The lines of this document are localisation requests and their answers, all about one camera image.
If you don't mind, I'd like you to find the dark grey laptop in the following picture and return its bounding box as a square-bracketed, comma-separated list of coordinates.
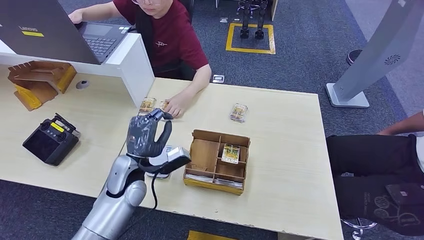
[0, 0, 132, 66]

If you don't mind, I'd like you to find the black robot leg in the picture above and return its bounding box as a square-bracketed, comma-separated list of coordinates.
[239, 0, 251, 40]
[254, 0, 269, 41]

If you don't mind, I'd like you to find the wrapped gold card pack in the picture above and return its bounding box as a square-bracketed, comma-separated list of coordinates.
[228, 103, 250, 124]

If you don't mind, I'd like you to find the black smartphone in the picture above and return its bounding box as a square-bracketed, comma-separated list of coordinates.
[385, 183, 424, 207]

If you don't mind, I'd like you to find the person's left hand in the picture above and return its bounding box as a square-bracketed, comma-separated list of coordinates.
[163, 93, 190, 119]

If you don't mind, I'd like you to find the black round base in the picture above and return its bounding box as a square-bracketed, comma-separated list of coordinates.
[346, 48, 364, 66]

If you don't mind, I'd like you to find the person's right hand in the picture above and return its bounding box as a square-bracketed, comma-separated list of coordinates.
[67, 8, 86, 25]

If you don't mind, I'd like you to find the chrome stool base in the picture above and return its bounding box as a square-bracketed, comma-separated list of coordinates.
[341, 218, 379, 240]

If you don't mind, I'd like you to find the brown wooden divided box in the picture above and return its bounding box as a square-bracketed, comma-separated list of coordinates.
[183, 129, 252, 196]

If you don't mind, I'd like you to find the brown wooden rack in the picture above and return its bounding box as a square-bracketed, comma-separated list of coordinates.
[7, 60, 78, 112]

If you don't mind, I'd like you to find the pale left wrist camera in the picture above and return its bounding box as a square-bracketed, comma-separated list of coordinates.
[139, 146, 192, 175]

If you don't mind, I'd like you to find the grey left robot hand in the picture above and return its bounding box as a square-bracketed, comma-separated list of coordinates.
[125, 108, 174, 159]

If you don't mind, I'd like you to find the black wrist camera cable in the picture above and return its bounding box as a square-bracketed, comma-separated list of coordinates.
[150, 178, 161, 211]

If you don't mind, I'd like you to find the person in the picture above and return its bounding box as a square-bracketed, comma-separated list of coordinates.
[326, 110, 424, 238]
[67, 0, 212, 119]

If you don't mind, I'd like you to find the black controller with screen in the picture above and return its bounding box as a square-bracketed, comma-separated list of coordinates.
[22, 113, 81, 167]

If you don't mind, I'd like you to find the white desk riser shelf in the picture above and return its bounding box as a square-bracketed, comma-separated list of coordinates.
[0, 32, 156, 109]

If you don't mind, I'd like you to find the white standing kiosk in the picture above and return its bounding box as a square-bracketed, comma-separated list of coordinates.
[325, 0, 424, 109]

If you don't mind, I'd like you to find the yellow floor tape square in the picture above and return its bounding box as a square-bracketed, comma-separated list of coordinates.
[225, 23, 276, 56]

